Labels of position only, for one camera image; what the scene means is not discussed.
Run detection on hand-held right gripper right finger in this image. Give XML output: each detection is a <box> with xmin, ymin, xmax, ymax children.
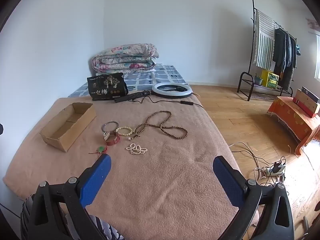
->
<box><xmin>212</xmin><ymin>155</ymin><xmax>295</xmax><ymax>240</ymax></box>

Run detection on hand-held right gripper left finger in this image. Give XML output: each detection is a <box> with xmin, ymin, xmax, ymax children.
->
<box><xmin>29</xmin><ymin>154</ymin><xmax>112</xmax><ymax>240</ymax></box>

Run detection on green pendant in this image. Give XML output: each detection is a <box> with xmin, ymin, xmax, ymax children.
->
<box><xmin>90</xmin><ymin>146</ymin><xmax>109</xmax><ymax>155</ymax></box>

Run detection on brown cord bracelet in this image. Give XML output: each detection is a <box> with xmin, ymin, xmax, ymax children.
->
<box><xmin>103</xmin><ymin>131</ymin><xmax>122</xmax><ymax>145</ymax></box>

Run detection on white pearl necklace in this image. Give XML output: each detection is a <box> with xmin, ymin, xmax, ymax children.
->
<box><xmin>125</xmin><ymin>143</ymin><xmax>148</xmax><ymax>155</ymax></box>

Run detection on thin metal bangle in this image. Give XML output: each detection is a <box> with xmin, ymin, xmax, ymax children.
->
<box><xmin>101</xmin><ymin>121</ymin><xmax>119</xmax><ymax>133</ymax></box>

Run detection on cream bead bracelet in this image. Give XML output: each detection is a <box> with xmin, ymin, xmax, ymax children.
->
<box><xmin>115</xmin><ymin>126</ymin><xmax>134</xmax><ymax>137</ymax></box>

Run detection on cardboard box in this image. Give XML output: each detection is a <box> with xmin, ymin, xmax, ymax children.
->
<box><xmin>40</xmin><ymin>102</ymin><xmax>97</xmax><ymax>153</ymax></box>

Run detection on brown bead necklace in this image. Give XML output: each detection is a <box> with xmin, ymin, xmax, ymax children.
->
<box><xmin>131</xmin><ymin>110</ymin><xmax>188</xmax><ymax>140</ymax></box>

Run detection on white power strip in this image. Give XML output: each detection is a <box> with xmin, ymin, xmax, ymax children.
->
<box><xmin>264</xmin><ymin>166</ymin><xmax>287</xmax><ymax>177</ymax></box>

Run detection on striped grey garment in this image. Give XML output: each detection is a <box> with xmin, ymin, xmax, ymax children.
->
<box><xmin>67</xmin><ymin>214</ymin><xmax>125</xmax><ymax>240</ymax></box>

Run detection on folded black tripod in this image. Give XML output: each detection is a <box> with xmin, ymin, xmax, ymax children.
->
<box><xmin>114</xmin><ymin>90</ymin><xmax>152</xmax><ymax>103</ymax></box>

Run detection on black snack bag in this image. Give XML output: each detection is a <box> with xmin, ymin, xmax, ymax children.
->
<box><xmin>87</xmin><ymin>72</ymin><xmax>129</xmax><ymax>101</ymax></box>

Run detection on red flat box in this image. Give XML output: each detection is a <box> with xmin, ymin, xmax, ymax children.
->
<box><xmin>292</xmin><ymin>97</ymin><xmax>317</xmax><ymax>118</ymax></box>

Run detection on yellow box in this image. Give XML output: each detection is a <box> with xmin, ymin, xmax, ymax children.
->
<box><xmin>260</xmin><ymin>69</ymin><xmax>280</xmax><ymax>89</ymax></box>

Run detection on tan gift box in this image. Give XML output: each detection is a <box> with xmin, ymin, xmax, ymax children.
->
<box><xmin>295</xmin><ymin>89</ymin><xmax>320</xmax><ymax>115</ymax></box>

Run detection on dark flat box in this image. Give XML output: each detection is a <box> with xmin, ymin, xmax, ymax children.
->
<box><xmin>301</xmin><ymin>86</ymin><xmax>320</xmax><ymax>104</ymax></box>

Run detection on folded floral quilt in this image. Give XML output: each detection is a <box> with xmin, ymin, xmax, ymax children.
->
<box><xmin>92</xmin><ymin>43</ymin><xmax>160</xmax><ymax>76</ymax></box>

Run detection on blue checked mattress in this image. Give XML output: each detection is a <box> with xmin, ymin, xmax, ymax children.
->
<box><xmin>67</xmin><ymin>65</ymin><xmax>189</xmax><ymax>98</ymax></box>

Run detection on dark hanging clothes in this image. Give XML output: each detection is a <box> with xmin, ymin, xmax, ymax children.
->
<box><xmin>272</xmin><ymin>27</ymin><xmax>300</xmax><ymax>92</ymax></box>

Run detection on striped hanging towel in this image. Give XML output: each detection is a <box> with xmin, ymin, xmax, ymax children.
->
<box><xmin>252</xmin><ymin>9</ymin><xmax>276</xmax><ymax>70</ymax></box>

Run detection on window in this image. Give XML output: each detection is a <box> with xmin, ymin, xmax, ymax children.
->
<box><xmin>315</xmin><ymin>34</ymin><xmax>320</xmax><ymax>80</ymax></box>

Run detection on black metal clothes rack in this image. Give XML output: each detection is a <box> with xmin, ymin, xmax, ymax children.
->
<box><xmin>237</xmin><ymin>0</ymin><xmax>298</xmax><ymax>102</ymax></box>

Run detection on black cable with switch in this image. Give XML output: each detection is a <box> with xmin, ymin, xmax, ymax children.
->
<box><xmin>139</xmin><ymin>94</ymin><xmax>204</xmax><ymax>108</ymax></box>

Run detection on white ring light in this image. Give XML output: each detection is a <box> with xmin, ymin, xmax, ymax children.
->
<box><xmin>152</xmin><ymin>83</ymin><xmax>193</xmax><ymax>99</ymax></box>

